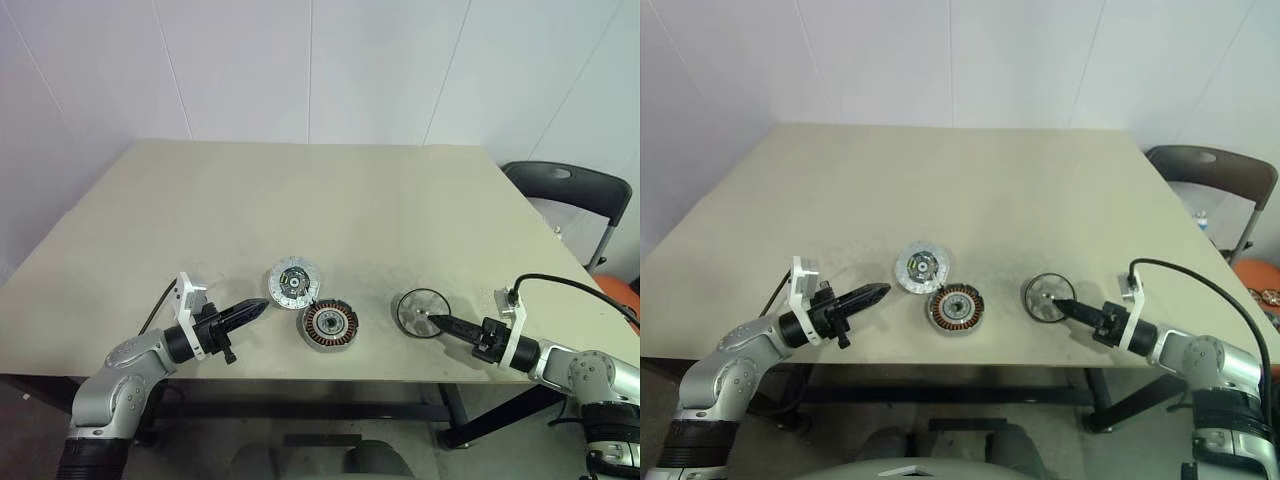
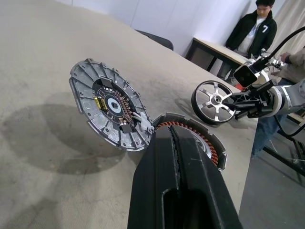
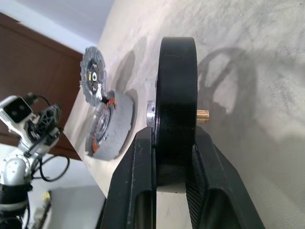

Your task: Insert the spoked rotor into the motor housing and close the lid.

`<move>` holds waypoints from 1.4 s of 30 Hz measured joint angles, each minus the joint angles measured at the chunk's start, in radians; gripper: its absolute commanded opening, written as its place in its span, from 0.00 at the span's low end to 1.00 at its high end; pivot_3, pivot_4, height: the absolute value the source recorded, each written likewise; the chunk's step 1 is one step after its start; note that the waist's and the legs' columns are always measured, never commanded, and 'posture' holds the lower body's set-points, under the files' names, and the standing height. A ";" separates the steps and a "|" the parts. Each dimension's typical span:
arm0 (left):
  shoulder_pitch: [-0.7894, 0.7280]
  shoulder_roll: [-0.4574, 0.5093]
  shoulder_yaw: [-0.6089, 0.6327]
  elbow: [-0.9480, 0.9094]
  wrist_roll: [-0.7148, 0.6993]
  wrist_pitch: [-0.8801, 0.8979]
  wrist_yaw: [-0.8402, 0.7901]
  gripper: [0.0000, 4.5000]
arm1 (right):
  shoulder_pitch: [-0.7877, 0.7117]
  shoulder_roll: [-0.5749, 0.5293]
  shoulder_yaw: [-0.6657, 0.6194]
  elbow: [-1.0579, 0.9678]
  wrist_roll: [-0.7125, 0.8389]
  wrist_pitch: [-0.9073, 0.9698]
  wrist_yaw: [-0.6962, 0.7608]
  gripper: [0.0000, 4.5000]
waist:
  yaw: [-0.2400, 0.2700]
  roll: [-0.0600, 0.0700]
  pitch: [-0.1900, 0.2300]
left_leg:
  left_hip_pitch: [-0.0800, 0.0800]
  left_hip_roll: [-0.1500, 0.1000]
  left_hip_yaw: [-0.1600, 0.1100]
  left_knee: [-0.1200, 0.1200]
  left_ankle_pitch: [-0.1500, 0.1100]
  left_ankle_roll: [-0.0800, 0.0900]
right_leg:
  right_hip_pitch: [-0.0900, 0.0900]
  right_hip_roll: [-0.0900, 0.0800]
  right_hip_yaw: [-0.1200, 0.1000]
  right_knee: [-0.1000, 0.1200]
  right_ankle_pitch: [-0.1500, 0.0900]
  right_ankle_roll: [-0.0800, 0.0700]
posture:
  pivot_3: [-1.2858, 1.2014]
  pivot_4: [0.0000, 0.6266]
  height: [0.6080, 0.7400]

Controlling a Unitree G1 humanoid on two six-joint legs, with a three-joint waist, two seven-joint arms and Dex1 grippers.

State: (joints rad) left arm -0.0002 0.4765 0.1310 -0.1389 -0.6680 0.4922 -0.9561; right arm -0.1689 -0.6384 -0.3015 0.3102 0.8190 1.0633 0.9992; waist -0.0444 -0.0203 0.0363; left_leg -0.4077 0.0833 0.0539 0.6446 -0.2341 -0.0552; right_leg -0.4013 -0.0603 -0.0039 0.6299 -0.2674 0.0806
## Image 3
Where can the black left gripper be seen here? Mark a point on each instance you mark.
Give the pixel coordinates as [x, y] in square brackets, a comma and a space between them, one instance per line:
[35, 130]

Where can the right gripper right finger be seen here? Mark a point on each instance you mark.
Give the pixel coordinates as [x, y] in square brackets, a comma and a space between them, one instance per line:
[214, 190]

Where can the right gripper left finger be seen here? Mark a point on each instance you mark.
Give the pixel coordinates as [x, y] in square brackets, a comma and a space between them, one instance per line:
[133, 181]

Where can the grey motor stator housing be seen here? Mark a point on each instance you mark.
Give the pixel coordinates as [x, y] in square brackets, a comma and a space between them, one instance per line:
[119, 126]

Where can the silver round motor rotor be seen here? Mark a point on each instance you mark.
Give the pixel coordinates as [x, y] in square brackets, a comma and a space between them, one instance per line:
[93, 76]

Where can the black wheel with brass axle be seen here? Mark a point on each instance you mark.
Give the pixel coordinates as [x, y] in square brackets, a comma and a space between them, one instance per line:
[177, 95]

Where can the brown wooden door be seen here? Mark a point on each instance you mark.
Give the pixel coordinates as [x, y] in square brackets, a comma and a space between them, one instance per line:
[35, 59]

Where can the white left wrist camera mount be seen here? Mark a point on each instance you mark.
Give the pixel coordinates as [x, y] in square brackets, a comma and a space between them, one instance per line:
[14, 107]

